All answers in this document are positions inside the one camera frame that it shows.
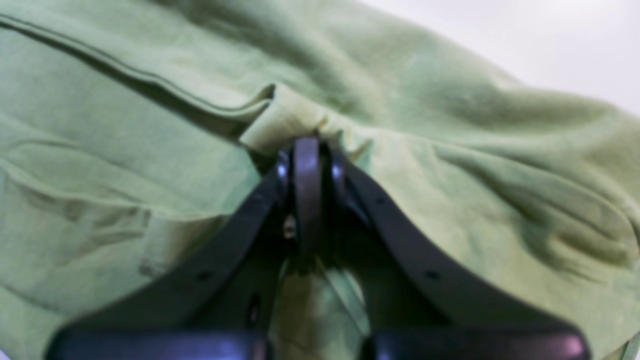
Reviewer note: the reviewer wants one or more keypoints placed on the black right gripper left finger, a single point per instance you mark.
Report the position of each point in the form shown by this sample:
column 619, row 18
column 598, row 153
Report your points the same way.
column 217, row 305

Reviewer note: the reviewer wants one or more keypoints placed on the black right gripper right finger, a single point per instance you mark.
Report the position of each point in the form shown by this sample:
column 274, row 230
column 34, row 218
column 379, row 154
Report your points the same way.
column 421, row 303

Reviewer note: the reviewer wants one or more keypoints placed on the green T-shirt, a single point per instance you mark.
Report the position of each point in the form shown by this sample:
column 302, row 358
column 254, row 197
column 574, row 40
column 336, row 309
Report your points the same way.
column 130, row 126

